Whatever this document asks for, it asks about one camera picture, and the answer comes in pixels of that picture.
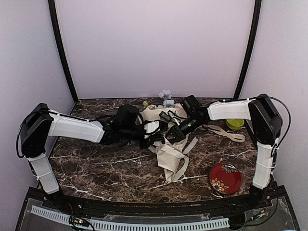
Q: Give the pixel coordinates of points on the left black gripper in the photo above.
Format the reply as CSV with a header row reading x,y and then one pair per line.
x,y
143,145

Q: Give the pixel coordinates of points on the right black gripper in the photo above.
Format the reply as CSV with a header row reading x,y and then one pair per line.
x,y
177,133

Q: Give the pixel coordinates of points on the pink fake rose stem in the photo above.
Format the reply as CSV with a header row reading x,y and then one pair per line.
x,y
177,105

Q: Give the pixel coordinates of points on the blue fake flower stem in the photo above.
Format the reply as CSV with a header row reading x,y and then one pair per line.
x,y
166,96

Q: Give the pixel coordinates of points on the white printed ribbon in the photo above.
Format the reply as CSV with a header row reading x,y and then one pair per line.
x,y
173,158

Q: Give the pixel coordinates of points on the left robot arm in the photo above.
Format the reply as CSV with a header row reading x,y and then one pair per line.
x,y
43,123

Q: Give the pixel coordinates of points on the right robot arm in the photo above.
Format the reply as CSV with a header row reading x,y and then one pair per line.
x,y
266,123

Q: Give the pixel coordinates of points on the yellow-green cup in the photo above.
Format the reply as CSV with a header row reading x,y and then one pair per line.
x,y
234,124

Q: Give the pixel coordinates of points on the red floral plate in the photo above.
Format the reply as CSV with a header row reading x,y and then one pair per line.
x,y
225,178

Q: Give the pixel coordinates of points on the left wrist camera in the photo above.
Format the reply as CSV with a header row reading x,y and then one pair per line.
x,y
154,127

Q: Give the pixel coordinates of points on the black front table rail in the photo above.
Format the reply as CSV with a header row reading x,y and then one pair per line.
x,y
231,206

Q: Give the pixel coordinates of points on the white slotted cable duct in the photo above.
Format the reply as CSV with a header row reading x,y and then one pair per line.
x,y
118,223

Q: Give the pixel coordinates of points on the left black frame post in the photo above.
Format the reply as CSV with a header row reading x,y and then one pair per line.
x,y
61,51

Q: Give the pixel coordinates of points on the black frame post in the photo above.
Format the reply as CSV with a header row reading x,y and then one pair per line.
x,y
61,51
249,48

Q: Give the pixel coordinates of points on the right black frame post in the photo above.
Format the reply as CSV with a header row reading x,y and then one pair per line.
x,y
249,48

